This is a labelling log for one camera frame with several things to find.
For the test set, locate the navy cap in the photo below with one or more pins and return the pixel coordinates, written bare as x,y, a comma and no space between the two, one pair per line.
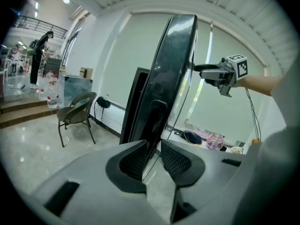
191,137

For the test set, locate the small black device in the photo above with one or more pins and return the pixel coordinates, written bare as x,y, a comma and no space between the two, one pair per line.
223,148

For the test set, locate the brown wooden step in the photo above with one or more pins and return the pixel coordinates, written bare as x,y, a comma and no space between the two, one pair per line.
23,116

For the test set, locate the cardboard box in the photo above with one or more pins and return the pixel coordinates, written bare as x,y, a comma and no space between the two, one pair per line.
86,72

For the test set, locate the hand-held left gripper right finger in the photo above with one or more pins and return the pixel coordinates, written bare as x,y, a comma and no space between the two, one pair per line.
199,172

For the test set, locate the cluster of large water bottles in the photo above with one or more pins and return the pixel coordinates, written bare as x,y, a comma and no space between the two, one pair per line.
51,90

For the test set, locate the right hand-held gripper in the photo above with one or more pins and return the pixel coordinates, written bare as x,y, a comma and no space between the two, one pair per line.
236,69

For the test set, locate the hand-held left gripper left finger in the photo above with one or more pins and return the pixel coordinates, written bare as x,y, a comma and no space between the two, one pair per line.
89,177

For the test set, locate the cream cloth bag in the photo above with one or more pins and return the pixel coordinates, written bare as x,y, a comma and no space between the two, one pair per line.
236,150

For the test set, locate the black balcony railing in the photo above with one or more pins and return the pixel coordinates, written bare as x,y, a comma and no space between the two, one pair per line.
42,26

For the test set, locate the large black panel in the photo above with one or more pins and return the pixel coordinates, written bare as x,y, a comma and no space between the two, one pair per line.
173,67

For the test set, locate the dark wicker chair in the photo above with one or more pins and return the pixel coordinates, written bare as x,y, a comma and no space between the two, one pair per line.
75,111

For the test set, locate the person's right forearm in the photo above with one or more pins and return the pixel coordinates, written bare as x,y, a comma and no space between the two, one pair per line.
257,84

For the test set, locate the green backpack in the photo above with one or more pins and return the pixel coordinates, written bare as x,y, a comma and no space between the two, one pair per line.
32,48

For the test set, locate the row of ceiling lights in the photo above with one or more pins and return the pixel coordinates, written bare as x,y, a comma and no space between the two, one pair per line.
66,0

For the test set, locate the person's grey shirt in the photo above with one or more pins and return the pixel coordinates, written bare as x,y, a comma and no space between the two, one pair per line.
276,149

